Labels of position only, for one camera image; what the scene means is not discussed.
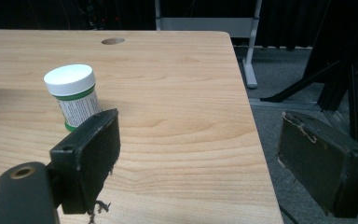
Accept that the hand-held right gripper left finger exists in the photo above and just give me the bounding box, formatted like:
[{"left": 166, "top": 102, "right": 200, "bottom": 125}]
[{"left": 49, "top": 108, "right": 121, "bottom": 216}]

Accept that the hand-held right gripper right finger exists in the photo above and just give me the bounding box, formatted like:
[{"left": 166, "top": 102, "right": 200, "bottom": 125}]
[{"left": 276, "top": 110, "right": 358, "bottom": 219}]

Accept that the white jar with green label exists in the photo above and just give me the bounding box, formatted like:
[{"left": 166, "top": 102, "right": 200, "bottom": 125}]
[{"left": 43, "top": 63, "right": 103, "bottom": 133}]

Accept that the black metal stand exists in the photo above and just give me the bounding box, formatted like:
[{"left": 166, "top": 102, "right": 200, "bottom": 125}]
[{"left": 259, "top": 0, "right": 358, "bottom": 148}]

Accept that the black curtain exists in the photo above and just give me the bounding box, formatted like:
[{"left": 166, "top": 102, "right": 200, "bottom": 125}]
[{"left": 0, "top": 0, "right": 358, "bottom": 50}]

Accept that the white metal desk frame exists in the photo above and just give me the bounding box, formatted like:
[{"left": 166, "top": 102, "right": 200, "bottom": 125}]
[{"left": 154, "top": 0, "right": 264, "bottom": 91}]

